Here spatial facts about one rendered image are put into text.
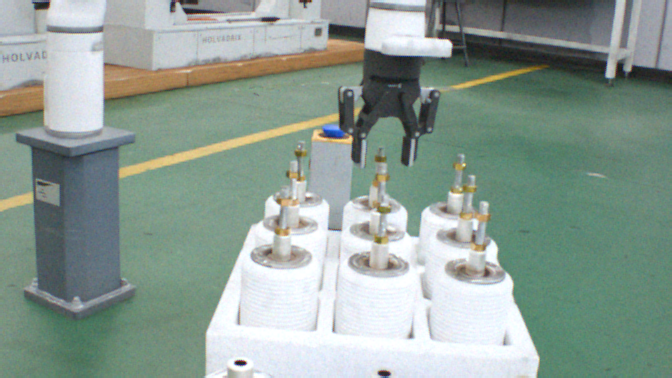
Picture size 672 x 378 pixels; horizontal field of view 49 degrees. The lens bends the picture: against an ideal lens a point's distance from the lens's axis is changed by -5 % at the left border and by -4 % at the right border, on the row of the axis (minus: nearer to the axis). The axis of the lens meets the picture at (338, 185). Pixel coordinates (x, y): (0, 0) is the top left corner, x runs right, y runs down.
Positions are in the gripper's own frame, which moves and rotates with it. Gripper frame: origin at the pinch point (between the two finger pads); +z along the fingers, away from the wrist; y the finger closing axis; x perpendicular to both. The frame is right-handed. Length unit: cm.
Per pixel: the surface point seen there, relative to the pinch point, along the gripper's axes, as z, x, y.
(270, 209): 11.5, -14.5, 10.4
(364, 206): 10.4, -10.0, -2.7
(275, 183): 36, -105, -21
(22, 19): 4, -237, 45
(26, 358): 36, -21, 46
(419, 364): 19.5, 20.0, 3.1
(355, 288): 12.2, 13.3, 9.0
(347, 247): 12.1, 1.0, 4.7
